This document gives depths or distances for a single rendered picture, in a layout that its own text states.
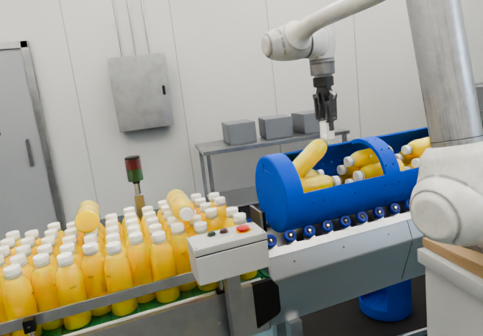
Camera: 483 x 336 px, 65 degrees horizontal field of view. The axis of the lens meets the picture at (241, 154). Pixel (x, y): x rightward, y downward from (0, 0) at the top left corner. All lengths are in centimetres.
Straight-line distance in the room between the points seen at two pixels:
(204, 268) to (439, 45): 74
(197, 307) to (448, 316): 67
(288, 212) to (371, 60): 430
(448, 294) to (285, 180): 55
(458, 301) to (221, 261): 59
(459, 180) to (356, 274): 80
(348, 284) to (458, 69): 95
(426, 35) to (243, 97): 394
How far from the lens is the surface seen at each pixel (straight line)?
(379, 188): 147
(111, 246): 113
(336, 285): 154
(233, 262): 103
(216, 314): 122
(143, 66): 439
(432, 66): 89
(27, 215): 492
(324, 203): 135
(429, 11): 90
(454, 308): 115
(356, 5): 123
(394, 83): 562
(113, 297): 116
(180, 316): 119
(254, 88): 477
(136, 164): 159
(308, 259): 139
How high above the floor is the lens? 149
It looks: 10 degrees down
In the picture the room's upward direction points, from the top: 7 degrees counter-clockwise
